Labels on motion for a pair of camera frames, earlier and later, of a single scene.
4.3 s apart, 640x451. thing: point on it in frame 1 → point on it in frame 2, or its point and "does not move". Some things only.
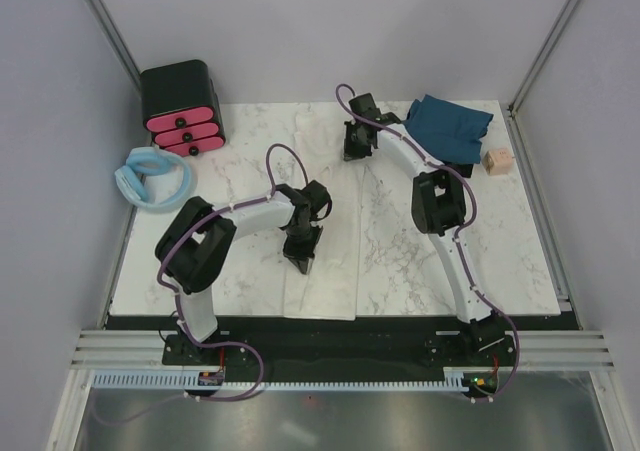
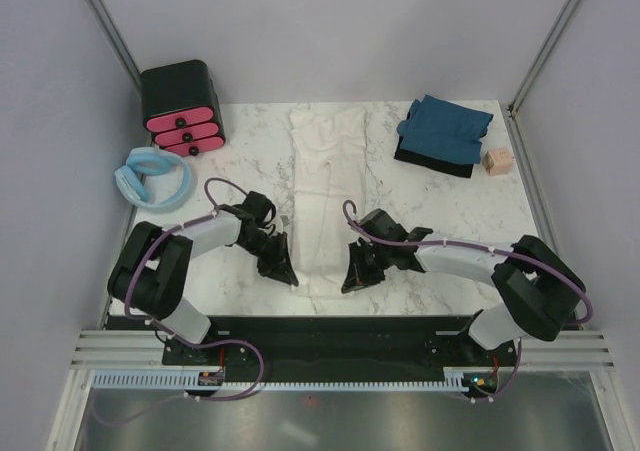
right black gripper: (350, 153) → (358, 276)
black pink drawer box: (181, 108) does not move
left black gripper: (300, 257) → (278, 266)
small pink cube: (498, 162) does not move
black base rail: (346, 345) does not move
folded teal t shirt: (451, 132) does not move
